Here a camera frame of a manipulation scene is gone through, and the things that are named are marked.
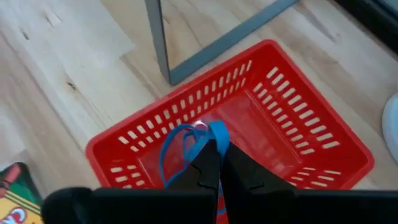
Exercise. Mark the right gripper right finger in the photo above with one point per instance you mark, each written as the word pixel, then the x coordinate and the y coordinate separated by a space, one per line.
pixel 245 177

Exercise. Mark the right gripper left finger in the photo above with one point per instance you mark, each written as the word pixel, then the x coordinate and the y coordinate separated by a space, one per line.
pixel 202 174

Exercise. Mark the red plastic basket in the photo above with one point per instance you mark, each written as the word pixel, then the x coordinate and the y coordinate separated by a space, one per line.
pixel 273 146

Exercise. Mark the grey perforated metal riser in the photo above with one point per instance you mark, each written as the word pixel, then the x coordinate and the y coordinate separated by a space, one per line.
pixel 157 37

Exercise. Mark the yellow Crayola crayon box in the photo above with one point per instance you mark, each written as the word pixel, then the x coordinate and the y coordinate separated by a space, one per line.
pixel 18 205

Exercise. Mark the black aluminium table frame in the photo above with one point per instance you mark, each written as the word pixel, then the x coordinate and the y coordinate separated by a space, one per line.
pixel 373 21

